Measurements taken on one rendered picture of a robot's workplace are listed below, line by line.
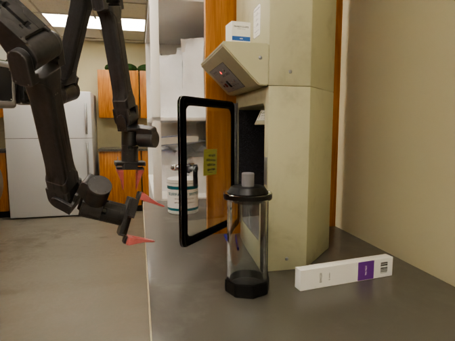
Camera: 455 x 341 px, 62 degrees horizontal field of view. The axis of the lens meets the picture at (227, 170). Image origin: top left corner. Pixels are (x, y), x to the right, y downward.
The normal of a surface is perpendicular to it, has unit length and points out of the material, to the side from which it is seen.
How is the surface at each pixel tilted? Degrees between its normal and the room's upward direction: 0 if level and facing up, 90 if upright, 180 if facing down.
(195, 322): 0
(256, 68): 90
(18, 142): 90
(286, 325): 0
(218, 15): 90
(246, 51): 90
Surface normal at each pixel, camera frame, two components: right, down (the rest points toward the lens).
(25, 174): 0.23, 0.11
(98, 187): 0.44, -0.62
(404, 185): -0.97, 0.03
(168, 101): -0.26, 0.20
